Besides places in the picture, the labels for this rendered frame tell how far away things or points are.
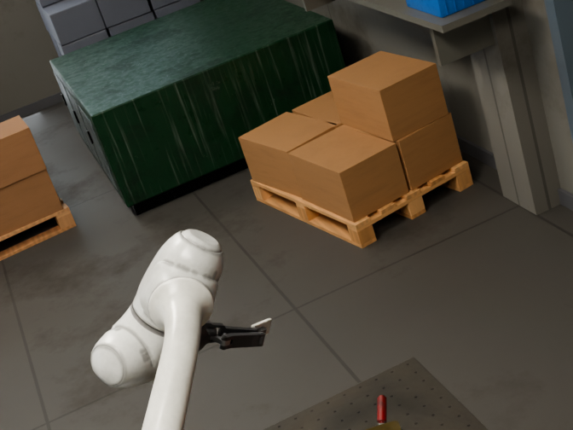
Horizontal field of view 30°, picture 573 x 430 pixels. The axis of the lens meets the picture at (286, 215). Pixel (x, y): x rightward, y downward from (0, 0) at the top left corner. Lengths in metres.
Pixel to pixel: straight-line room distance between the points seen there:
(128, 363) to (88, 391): 3.18
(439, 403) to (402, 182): 2.56
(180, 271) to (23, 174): 4.88
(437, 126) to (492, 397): 1.78
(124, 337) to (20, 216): 4.89
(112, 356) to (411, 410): 1.28
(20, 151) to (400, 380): 3.93
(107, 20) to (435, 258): 4.23
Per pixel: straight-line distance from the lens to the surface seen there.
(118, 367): 1.73
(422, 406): 2.86
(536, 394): 3.97
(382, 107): 5.17
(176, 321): 1.62
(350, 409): 2.93
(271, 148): 5.62
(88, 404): 4.81
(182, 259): 1.67
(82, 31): 8.41
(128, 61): 7.09
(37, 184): 6.56
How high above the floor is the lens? 2.39
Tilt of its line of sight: 24 degrees down
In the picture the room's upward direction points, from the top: 18 degrees counter-clockwise
